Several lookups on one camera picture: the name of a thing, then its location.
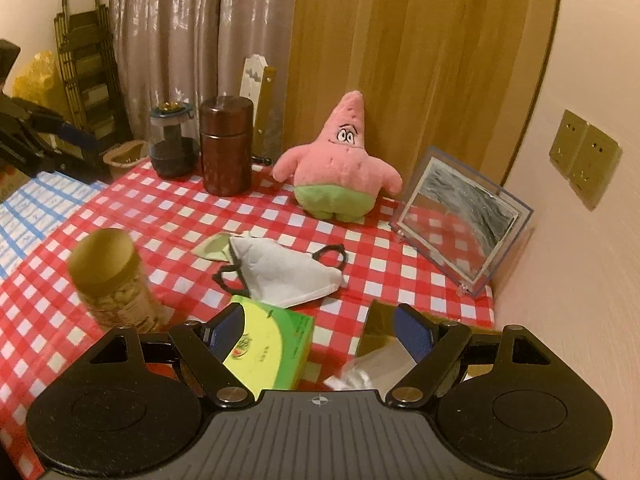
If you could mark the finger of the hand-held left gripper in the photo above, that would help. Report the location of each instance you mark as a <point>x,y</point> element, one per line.
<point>55,165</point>
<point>75,132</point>

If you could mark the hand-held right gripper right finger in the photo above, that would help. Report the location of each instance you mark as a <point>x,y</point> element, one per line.
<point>412,331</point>

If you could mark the brown metal canister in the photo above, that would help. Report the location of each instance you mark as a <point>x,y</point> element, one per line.
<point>227,150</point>

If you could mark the glass jar with black base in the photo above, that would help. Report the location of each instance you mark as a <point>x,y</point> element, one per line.
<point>172,155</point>

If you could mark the blue and white cloth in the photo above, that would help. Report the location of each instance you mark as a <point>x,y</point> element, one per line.
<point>30,210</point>

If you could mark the red checkered tablecloth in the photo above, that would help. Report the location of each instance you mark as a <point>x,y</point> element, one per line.
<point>175,220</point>

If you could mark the woven basket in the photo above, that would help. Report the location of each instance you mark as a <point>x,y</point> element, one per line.
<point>125,157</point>

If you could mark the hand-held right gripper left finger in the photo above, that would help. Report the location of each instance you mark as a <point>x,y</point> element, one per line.
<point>227,332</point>

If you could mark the cashew jar with gold lid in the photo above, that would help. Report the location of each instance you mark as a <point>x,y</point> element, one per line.
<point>117,285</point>

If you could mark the white mask with black loops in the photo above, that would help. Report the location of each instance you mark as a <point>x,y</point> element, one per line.
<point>285,270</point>

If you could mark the beige wall socket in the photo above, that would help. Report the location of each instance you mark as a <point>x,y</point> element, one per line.
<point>565,145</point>
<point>597,167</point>

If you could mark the wooden door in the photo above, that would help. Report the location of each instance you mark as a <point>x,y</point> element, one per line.
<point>425,50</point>

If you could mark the green tissue packet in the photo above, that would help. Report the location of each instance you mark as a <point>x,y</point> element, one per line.
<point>270,345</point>

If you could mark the pale green cloth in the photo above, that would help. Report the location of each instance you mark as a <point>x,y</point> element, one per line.
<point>212,249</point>

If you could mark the beige patterned curtain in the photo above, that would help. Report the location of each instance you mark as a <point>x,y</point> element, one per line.
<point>175,35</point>

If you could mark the sand art picture frame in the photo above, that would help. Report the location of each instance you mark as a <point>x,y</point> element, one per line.
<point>460,220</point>

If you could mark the black folding step ladder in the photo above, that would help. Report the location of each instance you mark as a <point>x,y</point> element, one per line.
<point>90,70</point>

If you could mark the brown cardboard box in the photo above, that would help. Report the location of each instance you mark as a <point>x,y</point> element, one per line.
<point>380,330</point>

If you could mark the pink starfish plush toy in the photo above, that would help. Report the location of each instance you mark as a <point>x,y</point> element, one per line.
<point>337,170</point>

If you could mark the yellow plastic bag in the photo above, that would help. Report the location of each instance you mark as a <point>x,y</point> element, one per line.
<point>37,77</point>

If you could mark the white wooden chair back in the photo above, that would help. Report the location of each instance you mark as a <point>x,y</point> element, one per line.
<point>257,85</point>

